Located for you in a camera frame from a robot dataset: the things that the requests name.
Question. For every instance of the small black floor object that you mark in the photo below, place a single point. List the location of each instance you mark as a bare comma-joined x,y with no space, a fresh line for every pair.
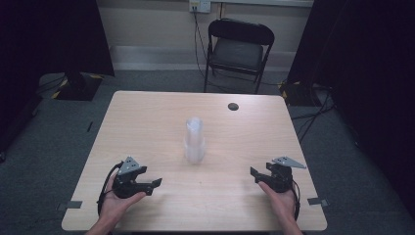
89,126

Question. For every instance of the black stand base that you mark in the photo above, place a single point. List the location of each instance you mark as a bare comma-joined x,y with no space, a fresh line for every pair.
78,86
298,94

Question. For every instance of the black folding chair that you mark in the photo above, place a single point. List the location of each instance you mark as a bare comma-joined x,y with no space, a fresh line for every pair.
239,52

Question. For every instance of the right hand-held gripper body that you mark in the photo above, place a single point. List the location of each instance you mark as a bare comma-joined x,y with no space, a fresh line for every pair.
282,179

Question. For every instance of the grey tape strip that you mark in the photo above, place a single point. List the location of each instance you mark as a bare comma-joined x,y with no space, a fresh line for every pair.
72,205
317,201

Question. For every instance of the black curtain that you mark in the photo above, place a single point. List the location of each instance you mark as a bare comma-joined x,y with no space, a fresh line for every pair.
368,81
49,42

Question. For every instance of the person's right hand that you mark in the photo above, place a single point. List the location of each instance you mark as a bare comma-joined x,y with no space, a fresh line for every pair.
285,204

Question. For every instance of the white wall socket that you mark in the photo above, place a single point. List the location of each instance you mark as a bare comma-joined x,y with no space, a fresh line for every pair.
199,6

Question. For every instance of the stack of clear cups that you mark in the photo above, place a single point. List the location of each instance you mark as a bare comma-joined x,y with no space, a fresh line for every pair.
194,143

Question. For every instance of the person's left hand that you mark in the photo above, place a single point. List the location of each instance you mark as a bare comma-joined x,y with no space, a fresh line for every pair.
114,207

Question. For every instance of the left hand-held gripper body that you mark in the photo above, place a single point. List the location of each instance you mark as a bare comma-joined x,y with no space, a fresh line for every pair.
125,186

